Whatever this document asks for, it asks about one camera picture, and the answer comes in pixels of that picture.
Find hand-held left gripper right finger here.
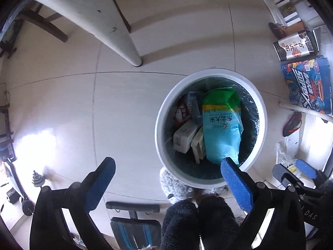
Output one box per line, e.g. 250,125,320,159
221,157,307,250

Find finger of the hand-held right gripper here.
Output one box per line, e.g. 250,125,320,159
272,164,297,188
296,159,326,185

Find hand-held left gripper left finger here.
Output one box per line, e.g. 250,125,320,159
30,157,116,250

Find cream blister pill box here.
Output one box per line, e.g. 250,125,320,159
191,126,208,162

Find green and blue rice bag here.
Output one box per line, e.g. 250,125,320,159
201,87,244,164

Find white cardboard box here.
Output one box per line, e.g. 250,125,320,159
173,120,203,154

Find white round trash bin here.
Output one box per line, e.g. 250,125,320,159
155,68,267,189

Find red snack pouch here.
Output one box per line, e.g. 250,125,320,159
175,94,193,125

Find white plastic bag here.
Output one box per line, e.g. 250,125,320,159
276,143,305,183

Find red and black shoe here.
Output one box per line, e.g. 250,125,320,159
282,112,302,137

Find black weight bench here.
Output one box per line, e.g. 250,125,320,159
106,201,162,250

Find white pole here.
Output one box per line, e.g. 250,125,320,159
279,101,333,123

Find grey fluffy slipper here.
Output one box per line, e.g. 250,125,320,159
159,167,194,204

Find black dumbbell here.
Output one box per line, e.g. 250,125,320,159
22,170,50,216

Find person's legs in black pants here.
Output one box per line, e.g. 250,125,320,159
160,196,240,250

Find blue comic print box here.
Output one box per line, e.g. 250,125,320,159
281,55,333,115

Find black and white printed box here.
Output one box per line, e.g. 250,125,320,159
273,30,320,61

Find white stool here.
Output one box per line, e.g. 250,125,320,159
261,0,299,26

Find white table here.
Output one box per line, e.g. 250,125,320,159
39,0,143,67

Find black exercise equipment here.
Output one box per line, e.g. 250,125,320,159
0,18,24,58

